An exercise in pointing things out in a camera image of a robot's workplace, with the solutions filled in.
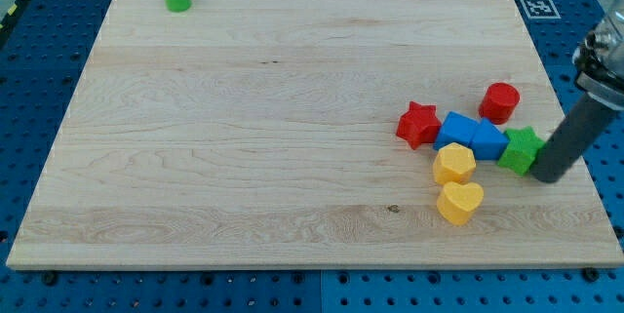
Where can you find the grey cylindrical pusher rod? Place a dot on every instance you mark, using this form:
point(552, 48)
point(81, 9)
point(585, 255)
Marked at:
point(581, 127)

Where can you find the metal tool mount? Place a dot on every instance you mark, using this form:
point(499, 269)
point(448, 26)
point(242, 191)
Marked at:
point(599, 59)

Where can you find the green star block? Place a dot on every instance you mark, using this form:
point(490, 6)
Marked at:
point(521, 150)

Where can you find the red star block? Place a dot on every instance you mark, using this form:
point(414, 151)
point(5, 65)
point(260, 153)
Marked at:
point(419, 125)

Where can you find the white fiducial marker tag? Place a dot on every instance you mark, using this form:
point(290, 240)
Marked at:
point(540, 9)

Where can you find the red cylinder block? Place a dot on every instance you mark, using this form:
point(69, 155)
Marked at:
point(499, 103)

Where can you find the blue triangle block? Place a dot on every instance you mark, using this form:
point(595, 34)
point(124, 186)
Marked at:
point(488, 143)

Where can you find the blue cube block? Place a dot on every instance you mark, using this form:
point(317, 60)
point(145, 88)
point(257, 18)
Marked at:
point(456, 128)

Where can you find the yellow hexagon block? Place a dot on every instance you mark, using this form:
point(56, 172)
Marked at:
point(454, 162)

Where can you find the yellow heart block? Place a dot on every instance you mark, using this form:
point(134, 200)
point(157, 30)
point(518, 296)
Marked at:
point(458, 202)

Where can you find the wooden board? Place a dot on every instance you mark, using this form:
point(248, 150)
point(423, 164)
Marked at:
point(261, 134)

